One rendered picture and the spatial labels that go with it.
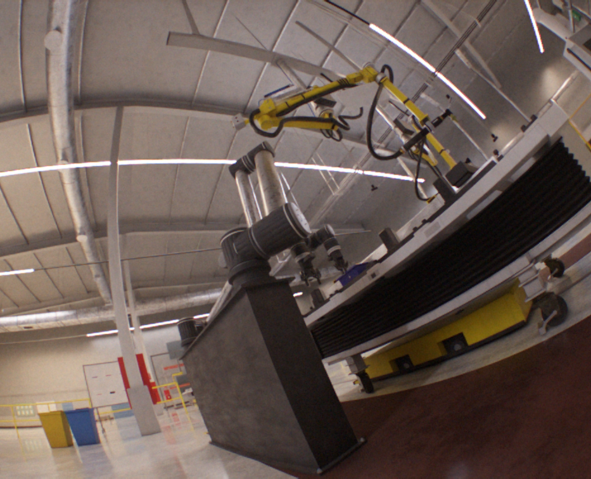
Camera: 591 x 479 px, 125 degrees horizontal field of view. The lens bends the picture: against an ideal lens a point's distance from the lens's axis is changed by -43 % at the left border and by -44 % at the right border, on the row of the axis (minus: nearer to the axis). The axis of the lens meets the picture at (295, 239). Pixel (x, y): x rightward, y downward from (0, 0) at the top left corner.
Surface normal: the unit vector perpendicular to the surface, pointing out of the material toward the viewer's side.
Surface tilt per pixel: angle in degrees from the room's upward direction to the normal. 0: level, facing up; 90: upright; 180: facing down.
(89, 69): 176
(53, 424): 94
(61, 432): 94
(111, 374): 90
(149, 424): 90
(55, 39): 180
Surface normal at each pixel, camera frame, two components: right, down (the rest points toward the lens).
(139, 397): 0.43, -0.54
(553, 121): -0.82, 0.09
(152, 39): 0.31, 0.84
